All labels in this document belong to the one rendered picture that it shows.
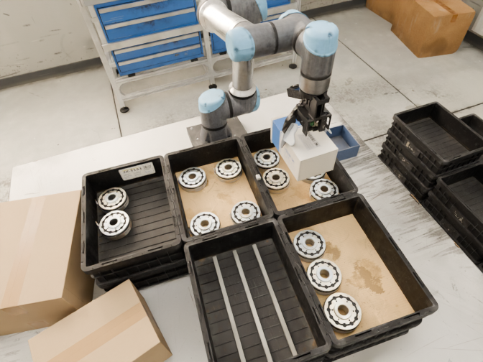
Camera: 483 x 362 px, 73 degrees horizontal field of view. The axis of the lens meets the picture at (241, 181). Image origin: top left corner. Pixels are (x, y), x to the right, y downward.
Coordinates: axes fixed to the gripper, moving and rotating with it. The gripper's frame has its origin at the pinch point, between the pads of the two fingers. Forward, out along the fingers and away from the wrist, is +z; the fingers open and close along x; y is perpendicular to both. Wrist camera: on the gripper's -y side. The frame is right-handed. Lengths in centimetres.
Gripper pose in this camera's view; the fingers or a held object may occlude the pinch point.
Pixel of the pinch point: (302, 138)
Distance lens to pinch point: 102.2
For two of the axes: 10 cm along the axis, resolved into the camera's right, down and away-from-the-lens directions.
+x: 9.4, -3.0, 1.9
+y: 3.5, 7.2, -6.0
